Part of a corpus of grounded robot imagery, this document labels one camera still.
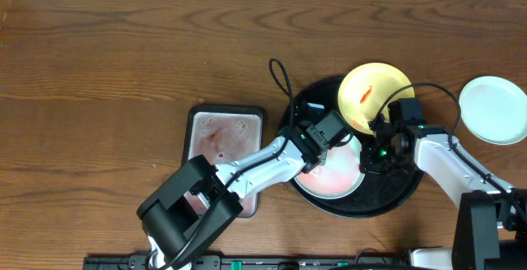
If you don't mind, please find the light blue plate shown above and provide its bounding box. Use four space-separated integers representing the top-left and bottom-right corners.
294 137 365 200

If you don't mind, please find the yellow plate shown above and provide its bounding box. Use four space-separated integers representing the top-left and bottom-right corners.
338 63 411 135

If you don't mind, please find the pale green plate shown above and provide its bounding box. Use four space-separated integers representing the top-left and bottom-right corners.
459 76 526 145

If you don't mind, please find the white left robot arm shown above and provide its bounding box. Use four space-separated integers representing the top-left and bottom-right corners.
137 110 353 269

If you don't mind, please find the black rectangular soap tray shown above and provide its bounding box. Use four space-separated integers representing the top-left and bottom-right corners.
180 105 264 219

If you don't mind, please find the right black cable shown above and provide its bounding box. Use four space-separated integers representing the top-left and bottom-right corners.
370 81 527 230

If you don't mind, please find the black cable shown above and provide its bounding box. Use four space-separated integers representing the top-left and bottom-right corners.
370 81 527 230
156 58 297 270

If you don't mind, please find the left black cable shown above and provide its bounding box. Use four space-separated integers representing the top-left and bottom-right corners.
156 58 297 270

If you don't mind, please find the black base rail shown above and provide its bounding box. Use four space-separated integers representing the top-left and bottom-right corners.
82 253 410 270

